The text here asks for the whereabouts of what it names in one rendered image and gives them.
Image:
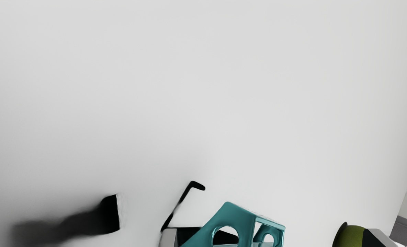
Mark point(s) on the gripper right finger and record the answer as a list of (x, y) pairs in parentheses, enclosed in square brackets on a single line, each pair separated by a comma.
[(378, 238)]

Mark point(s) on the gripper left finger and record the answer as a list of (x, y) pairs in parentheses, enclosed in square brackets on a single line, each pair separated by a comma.
[(168, 238)]

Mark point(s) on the teal faceted mug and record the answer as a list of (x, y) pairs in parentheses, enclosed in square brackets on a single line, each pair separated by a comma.
[(237, 216)]

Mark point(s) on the olive green round fruit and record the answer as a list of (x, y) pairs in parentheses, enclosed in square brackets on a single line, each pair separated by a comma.
[(351, 236)]

